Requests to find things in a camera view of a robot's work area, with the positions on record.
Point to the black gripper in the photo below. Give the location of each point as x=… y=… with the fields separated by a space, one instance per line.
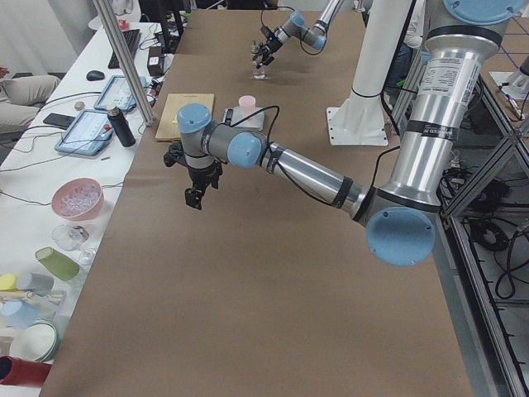
x=202 y=175
x=265 y=48

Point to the pink cup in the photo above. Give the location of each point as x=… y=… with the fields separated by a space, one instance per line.
x=247 y=105

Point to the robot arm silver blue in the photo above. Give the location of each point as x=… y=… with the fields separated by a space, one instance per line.
x=398 y=216
x=312 y=39

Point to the silver kitchen scale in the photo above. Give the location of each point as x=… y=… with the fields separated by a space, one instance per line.
x=253 y=120

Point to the green cup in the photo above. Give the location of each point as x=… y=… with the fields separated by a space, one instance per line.
x=57 y=263

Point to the grey cup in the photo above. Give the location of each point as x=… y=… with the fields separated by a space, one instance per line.
x=37 y=283

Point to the yellow cup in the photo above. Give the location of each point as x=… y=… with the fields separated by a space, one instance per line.
x=8 y=282

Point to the light blue cup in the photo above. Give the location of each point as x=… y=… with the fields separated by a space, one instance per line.
x=19 y=314

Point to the red cup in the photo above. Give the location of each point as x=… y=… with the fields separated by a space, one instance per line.
x=16 y=371

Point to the wooden cutting board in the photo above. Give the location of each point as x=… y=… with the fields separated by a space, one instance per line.
x=193 y=111

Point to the black water bottle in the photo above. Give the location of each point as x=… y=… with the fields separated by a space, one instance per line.
x=120 y=126

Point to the black power adapter box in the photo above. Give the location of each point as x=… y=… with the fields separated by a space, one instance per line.
x=155 y=61

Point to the pink bowl with ice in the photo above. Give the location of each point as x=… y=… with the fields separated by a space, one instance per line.
x=78 y=200

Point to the teach pendant near bottle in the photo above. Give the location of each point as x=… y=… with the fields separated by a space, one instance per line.
x=88 y=134

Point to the wine glass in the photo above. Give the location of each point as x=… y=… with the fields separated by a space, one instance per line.
x=72 y=238

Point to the black smartphone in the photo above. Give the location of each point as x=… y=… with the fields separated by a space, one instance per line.
x=58 y=120

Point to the black computer mouse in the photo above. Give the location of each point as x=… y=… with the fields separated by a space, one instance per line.
x=95 y=75

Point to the person in yellow shirt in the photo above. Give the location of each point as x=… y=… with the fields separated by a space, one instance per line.
x=22 y=98

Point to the white green bowl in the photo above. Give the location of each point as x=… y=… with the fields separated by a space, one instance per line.
x=38 y=343

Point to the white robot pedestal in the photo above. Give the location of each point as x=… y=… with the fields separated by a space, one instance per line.
x=359 y=121

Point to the aluminium frame post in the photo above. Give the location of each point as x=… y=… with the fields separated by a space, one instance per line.
x=119 y=46

